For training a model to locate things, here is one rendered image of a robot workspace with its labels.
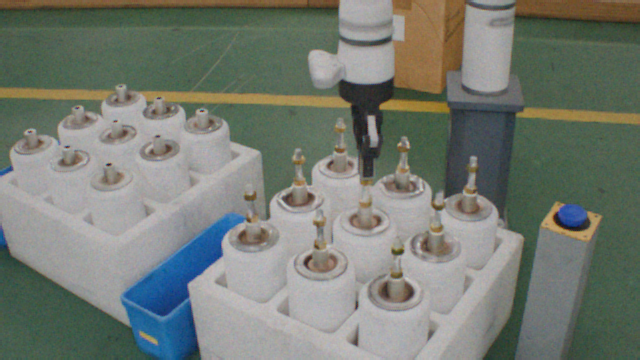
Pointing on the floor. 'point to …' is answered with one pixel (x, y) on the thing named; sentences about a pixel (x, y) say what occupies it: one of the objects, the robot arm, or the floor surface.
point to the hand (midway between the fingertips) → (366, 164)
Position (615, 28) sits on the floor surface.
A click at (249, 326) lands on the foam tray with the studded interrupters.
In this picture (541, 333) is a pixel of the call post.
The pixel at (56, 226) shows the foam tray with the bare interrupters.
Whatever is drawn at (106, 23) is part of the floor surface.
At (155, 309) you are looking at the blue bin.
